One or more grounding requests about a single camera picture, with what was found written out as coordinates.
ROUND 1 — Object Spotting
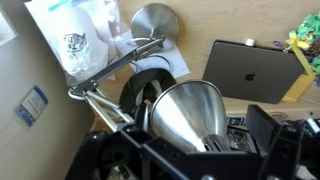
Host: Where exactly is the blue white wall sticker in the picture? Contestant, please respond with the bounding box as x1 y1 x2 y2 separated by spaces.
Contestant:
14 85 49 128

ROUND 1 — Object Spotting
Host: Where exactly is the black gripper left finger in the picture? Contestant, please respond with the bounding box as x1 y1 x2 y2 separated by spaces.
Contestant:
66 123 162 180

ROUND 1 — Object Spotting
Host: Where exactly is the dark grey laptop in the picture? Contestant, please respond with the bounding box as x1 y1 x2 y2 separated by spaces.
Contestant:
202 39 308 105

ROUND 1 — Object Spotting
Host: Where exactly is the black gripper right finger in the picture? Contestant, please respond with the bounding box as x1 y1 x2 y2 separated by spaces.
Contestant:
245 104 305 180

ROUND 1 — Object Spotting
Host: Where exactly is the white baseball cap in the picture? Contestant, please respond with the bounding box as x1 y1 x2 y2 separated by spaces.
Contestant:
49 6 111 78

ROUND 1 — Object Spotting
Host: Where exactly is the silver desk lamp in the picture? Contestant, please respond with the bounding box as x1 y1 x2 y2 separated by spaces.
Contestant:
68 3 232 154

